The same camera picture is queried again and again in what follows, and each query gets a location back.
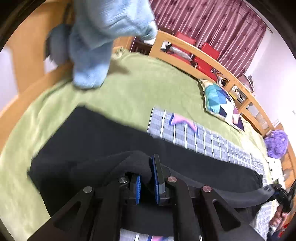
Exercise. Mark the blue checkered star quilt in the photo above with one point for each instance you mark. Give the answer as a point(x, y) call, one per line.
point(208, 143)

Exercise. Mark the green bed blanket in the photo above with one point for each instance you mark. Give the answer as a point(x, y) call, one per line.
point(134, 86)

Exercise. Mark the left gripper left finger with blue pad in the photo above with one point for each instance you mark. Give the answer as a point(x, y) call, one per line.
point(134, 189)

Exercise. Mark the white floral pillow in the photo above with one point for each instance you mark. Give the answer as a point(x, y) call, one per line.
point(276, 171)

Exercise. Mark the person's right hand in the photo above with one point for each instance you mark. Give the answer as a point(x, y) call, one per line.
point(279, 218)

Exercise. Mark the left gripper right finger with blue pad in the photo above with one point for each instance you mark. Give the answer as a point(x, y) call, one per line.
point(161, 173)

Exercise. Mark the maroon striped curtain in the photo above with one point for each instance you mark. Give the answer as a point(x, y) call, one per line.
point(231, 27)

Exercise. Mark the left red chair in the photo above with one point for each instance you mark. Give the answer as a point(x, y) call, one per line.
point(179, 52)

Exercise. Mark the colourful geometric pillow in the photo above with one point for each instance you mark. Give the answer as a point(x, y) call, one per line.
point(220, 104)

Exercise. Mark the dark wooden chair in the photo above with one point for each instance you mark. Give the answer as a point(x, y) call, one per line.
point(144, 48)

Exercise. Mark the black pants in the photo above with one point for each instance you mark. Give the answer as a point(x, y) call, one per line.
point(83, 175)

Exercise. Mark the purple plush toy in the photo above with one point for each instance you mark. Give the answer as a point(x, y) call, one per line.
point(276, 144)

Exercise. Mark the blue plush elephant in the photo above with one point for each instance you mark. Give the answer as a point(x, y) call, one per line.
point(87, 32)

